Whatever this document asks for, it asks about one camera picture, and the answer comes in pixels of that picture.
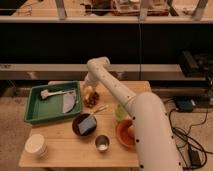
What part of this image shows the orange plate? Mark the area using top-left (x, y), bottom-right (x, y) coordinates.
top-left (115, 119), bottom-right (135, 150)

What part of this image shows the black power adapter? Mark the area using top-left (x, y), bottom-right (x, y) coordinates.
top-left (188, 149), bottom-right (201, 167)

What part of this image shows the blue sponge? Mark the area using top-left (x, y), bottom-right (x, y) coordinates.
top-left (78, 115), bottom-right (96, 135)

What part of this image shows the black box on shelf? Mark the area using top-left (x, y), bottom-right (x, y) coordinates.
top-left (179, 51), bottom-right (199, 77)

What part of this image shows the bunch of red grapes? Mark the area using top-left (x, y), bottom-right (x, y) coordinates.
top-left (84, 92), bottom-right (100, 108)

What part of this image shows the small metal cup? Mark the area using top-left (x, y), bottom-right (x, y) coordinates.
top-left (95, 135), bottom-right (110, 152)

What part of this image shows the blue device on floor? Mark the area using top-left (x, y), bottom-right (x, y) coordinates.
top-left (175, 99), bottom-right (194, 112)

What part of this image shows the green pear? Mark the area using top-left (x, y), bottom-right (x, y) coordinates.
top-left (115, 105), bottom-right (128, 122)

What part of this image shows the yellow banana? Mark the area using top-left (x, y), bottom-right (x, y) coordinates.
top-left (83, 86), bottom-right (93, 101)

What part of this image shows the dark brown bowl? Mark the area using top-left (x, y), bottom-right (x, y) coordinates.
top-left (72, 113), bottom-right (97, 136)

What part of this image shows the green plastic tray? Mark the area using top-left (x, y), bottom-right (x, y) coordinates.
top-left (24, 81), bottom-right (82, 124)

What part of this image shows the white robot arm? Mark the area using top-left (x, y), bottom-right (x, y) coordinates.
top-left (85, 57), bottom-right (183, 171)

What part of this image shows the orange fruit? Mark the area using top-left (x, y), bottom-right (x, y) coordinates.
top-left (127, 125), bottom-right (134, 138)

